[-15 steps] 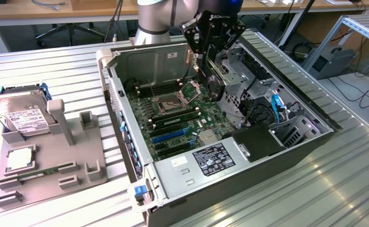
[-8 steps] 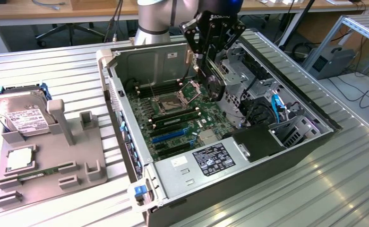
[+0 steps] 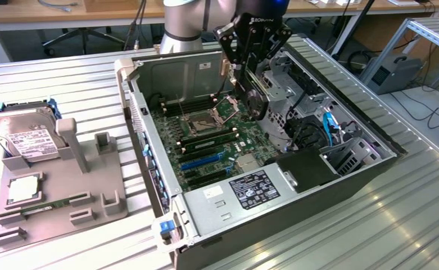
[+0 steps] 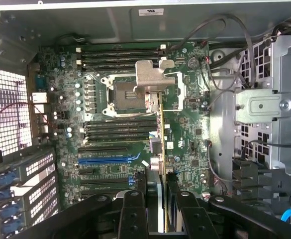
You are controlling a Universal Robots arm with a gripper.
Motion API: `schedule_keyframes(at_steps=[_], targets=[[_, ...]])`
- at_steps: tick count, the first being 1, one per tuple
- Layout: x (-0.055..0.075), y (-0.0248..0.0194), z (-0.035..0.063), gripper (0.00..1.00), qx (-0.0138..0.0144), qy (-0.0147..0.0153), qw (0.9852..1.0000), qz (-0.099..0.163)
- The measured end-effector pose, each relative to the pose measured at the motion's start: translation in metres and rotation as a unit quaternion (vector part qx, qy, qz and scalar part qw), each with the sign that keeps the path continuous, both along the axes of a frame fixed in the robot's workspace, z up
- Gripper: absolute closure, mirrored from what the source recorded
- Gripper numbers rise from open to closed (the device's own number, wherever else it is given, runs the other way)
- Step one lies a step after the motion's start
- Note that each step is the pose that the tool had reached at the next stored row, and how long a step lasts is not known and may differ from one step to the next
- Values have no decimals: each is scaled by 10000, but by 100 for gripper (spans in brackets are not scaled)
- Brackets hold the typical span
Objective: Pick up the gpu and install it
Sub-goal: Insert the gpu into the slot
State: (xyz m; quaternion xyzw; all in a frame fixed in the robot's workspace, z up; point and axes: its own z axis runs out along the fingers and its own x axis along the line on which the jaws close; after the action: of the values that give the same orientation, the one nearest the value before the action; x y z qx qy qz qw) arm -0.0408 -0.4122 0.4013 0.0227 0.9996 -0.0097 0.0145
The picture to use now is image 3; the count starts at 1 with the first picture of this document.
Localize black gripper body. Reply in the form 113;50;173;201
231;0;291;43

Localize graphics card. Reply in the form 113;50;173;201
220;57;271;122

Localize black office chair base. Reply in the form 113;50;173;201
41;26;127;56
292;16;321;29

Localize silver metal drive cage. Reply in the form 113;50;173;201
257;46;340;152

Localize black pole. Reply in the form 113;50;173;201
329;0;376;59

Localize RAM slot white clips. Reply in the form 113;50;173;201
175;129;236;146
163;101;217;113
160;94;215;104

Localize RAM slot black clips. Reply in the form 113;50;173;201
172;127;233;142
161;98;216;109
164;105;219;117
177;132;237;149

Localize CPU socket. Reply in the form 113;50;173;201
181;110;220;136

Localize grey computer tower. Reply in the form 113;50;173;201
360;55;427;96

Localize brown box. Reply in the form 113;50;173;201
83;0;129;12

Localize green motherboard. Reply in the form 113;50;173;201
152;94;281;195

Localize silver chipset heatsink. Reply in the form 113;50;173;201
235;155;260;173

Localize blue expansion slot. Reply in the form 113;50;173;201
179;156;225;171

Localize perforated metal disk bay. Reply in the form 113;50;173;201
317;136;397;177

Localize black plastic shroud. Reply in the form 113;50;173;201
263;147;343;194

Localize open black PC case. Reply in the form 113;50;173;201
112;40;408;270

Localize silver power supply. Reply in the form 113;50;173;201
181;164;301;237

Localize silver hard disk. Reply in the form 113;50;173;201
0;108;61;164

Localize blue case latch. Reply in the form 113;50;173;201
157;221;173;236

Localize grey parts rack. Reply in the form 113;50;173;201
0;117;131;255

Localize square CPU chip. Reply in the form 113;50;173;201
6;176;43;203

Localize coiled black cable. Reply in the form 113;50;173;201
345;49;371;71

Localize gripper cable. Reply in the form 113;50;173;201
123;0;148;52

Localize wooden desk white frame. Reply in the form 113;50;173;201
0;0;167;64
284;0;439;56

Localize blue data wire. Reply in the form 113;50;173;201
321;110;343;147

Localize black power wire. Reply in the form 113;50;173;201
283;114;325;150

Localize aluminium frame table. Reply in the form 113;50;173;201
367;15;439;88

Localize light blue network cable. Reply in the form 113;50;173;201
39;0;77;12

